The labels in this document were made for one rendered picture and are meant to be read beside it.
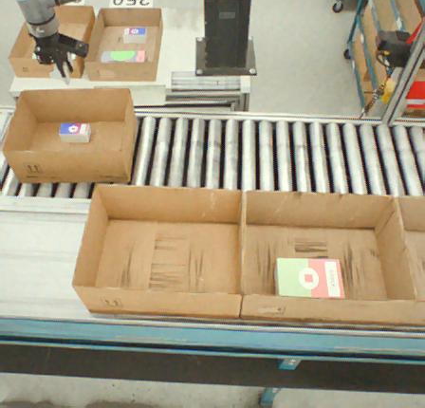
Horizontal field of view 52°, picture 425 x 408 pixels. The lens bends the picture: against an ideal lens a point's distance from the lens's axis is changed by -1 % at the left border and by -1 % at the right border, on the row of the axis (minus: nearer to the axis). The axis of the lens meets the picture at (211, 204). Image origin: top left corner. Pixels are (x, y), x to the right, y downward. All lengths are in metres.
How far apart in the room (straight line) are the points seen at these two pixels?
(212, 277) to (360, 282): 0.40
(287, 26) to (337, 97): 0.82
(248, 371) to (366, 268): 0.46
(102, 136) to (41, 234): 0.52
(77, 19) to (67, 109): 0.65
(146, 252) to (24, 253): 0.35
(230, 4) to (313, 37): 1.80
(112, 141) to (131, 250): 0.56
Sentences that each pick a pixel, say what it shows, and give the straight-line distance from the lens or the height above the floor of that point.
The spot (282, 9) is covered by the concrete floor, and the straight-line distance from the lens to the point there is 3.77.
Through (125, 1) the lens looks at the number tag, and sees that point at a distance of 2.20.
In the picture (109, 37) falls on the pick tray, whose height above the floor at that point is 0.76.
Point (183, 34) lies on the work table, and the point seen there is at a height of 0.75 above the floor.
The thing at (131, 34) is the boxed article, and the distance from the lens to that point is 2.08.
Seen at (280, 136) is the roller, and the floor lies 0.75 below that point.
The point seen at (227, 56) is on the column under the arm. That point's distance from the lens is 1.90.
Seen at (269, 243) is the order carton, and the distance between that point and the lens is 1.24.
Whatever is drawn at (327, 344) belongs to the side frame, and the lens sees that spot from 1.14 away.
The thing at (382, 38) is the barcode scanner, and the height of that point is 1.09.
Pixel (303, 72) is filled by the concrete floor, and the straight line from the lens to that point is 3.17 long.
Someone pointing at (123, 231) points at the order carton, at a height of 0.89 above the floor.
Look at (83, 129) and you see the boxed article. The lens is 1.68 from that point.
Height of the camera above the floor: 1.97
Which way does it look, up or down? 56 degrees down
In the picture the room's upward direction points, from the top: straight up
